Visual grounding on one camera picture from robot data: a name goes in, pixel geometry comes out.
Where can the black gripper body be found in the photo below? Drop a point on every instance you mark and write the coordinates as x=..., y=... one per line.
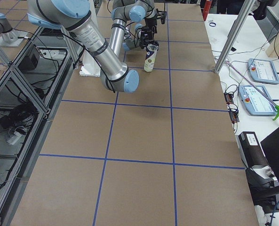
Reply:
x=146, y=36
x=150, y=22

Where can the white blue tennis ball can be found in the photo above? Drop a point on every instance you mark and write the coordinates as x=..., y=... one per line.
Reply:
x=151, y=52

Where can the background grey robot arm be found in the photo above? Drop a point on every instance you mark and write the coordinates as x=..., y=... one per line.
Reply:
x=8, y=36

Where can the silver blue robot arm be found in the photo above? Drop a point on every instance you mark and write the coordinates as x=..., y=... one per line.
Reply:
x=134, y=25
x=130, y=43

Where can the red cylinder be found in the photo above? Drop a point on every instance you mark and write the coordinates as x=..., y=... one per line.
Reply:
x=206, y=9

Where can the upper blue teach pendant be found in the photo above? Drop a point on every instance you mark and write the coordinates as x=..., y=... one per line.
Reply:
x=263, y=71

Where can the blue teach pendant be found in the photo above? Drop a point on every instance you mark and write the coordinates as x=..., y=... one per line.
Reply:
x=255, y=103
x=263, y=71

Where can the lower blue teach pendant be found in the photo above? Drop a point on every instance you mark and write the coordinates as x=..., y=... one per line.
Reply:
x=255, y=103

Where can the black box with label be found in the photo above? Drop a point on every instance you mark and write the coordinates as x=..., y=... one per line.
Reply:
x=253, y=154

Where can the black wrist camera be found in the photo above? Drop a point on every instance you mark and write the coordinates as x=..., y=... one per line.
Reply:
x=161, y=15

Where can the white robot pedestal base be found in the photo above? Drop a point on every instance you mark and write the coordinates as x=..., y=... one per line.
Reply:
x=89, y=66

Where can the aluminium frame post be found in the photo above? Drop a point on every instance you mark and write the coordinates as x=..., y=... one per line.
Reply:
x=233, y=33

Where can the green handled reacher grabber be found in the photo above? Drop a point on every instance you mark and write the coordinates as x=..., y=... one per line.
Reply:
x=255, y=87

